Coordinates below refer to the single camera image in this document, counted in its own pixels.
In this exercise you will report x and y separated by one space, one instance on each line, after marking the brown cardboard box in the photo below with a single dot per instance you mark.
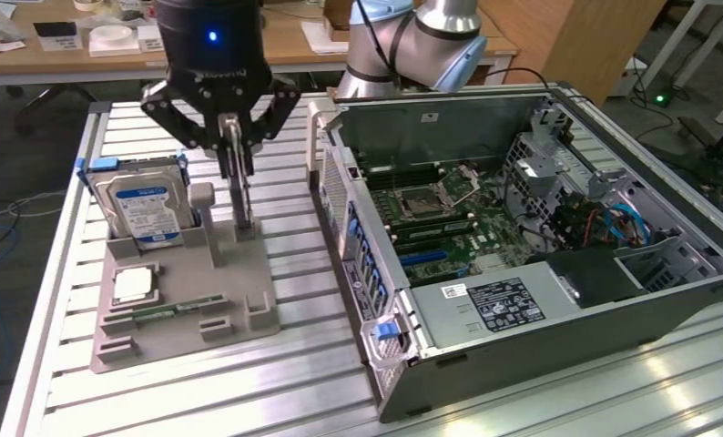
337 13

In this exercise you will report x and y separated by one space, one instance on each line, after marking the CPU socket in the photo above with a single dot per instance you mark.
423 202

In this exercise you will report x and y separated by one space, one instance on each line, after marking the white box with black top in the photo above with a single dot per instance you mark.
57 35

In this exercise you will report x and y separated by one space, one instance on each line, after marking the white paper slip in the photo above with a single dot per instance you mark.
3 46

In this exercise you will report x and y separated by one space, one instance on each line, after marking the wooden cabinet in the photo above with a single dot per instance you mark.
579 45

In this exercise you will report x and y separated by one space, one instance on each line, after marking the blue case latch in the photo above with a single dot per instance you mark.
385 331

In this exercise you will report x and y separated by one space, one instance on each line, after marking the stack of white papers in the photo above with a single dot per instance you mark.
324 38

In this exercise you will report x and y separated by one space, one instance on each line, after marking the green motherboard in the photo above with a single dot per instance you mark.
488 227

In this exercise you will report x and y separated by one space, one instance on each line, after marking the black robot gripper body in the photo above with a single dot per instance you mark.
215 59

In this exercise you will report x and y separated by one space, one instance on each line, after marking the grey parts rack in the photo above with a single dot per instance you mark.
184 337

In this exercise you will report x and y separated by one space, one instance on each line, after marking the blue slot retention clip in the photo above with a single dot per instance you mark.
353 225

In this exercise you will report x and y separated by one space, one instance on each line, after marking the small white labelled box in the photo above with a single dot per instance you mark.
149 38

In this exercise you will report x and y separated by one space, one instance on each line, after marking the silver CPU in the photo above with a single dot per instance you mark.
135 286

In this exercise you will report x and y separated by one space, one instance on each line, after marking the loose green RAM stick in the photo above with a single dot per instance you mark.
172 310

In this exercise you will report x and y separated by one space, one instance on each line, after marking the dark grey open PC case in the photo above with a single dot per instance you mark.
519 359

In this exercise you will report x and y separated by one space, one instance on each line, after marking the graphics card with metal bracket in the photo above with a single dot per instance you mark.
243 200

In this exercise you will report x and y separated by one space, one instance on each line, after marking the metal disk bay cage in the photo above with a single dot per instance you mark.
536 173

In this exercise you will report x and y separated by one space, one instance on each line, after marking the wooden desk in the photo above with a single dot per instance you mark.
63 64

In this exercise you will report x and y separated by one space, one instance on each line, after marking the hard disk in blue caddy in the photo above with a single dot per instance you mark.
148 209

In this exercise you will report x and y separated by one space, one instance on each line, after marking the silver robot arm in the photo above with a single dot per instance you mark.
440 23

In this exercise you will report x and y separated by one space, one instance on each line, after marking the white desk frame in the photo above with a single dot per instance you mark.
671 45

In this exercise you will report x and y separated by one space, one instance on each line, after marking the metal socket cover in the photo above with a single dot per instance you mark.
460 169

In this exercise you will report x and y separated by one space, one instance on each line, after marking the white round dish on box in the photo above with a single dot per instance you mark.
112 38

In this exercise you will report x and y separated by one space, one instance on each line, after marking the silver power supply unit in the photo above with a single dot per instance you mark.
440 314

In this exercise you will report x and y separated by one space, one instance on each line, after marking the installed green RAM stick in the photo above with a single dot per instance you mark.
436 231

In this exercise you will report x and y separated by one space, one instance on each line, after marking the blue expansion slot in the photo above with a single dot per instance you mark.
423 259

